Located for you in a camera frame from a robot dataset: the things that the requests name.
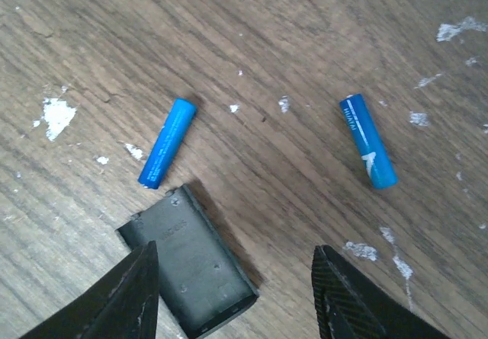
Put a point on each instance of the blue battery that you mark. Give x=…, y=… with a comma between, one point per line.
x=368, y=142
x=166, y=146

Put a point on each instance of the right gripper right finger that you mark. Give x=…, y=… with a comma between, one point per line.
x=349, y=305

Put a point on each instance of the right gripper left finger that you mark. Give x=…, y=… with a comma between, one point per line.
x=122, y=304

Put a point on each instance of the black battery cover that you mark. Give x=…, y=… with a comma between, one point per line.
x=200, y=280

